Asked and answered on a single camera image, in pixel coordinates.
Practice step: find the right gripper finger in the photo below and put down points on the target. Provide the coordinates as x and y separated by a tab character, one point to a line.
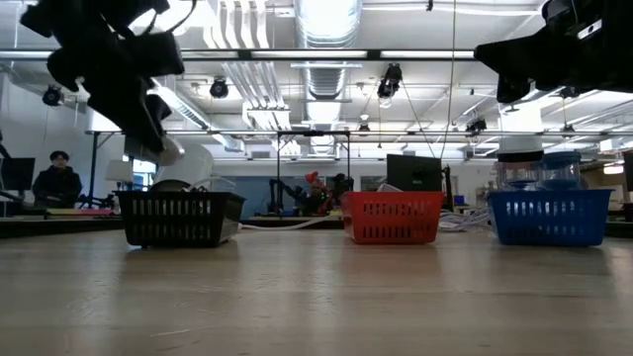
519	52
524	74

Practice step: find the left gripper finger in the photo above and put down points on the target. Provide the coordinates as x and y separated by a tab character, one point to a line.
146	126
114	121

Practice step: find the black-capped blue hourglass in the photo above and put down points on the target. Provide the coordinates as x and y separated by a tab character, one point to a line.
519	170

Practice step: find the black plastic basket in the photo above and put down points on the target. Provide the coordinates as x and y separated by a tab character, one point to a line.
178	220

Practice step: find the blue five-minute hourglass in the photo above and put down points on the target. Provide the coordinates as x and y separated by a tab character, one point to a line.
561	170

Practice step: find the blue plastic basket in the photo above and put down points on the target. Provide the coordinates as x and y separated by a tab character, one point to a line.
549	217

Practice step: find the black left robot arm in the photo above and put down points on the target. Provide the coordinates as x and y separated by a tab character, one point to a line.
94	15

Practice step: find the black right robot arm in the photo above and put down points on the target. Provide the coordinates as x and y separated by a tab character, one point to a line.
615	49

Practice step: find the dark hanging screen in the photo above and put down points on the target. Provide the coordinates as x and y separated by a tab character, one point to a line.
136	151

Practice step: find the black ceiling spotlight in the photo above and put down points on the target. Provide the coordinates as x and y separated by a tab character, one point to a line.
52	96
476	124
390	81
219	88
569	93

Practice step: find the white rectangular object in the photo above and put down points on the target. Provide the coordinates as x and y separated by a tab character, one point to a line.
118	170

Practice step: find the white cylindrical column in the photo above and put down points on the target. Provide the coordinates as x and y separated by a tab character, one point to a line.
520	143

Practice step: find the person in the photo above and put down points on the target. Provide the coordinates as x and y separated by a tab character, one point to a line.
58	183

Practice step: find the black computer monitor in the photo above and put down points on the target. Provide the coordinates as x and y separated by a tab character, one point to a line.
17	174
414	173

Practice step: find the small red machine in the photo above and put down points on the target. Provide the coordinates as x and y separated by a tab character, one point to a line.
312	179

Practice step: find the red plastic basket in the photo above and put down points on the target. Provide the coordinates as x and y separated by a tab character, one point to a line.
393	217

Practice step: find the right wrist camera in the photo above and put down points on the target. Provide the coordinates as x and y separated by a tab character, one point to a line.
561	12

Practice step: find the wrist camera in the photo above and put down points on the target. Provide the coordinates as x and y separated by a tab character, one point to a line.
160	54
561	12

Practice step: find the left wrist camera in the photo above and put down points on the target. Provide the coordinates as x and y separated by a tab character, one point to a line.
160	54

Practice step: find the silver ventilation duct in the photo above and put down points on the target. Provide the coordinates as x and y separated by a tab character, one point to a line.
329	44

